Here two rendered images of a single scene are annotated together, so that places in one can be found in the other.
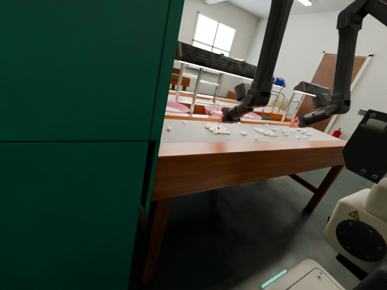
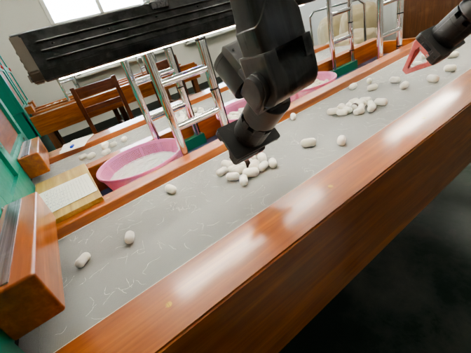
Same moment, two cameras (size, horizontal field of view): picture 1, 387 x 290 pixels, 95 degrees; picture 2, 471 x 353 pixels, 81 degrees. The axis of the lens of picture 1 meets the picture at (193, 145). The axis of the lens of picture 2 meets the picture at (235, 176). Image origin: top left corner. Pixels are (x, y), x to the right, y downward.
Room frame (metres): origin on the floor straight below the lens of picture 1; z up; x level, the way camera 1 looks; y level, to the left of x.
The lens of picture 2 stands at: (0.38, -0.16, 1.05)
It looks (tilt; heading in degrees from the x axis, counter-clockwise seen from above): 28 degrees down; 8
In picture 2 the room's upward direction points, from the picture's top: 17 degrees counter-clockwise
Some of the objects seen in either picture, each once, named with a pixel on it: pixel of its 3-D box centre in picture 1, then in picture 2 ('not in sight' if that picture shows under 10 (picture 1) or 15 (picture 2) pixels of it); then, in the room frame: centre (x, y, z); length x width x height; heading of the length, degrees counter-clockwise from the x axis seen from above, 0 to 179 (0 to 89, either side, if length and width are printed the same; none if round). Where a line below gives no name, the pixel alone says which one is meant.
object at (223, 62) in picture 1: (231, 65); (195, 15); (1.00, -0.08, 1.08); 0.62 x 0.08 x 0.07; 125
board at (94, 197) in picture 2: not in sight; (65, 191); (1.01, 0.39, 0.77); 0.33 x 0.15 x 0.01; 35
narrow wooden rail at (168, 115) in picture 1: (247, 126); (316, 108); (1.35, -0.37, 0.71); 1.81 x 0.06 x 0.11; 125
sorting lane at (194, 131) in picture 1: (266, 133); (362, 106); (1.20, -0.47, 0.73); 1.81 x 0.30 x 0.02; 125
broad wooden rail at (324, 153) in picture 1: (289, 156); (438, 134); (1.03, -0.59, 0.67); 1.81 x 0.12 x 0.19; 125
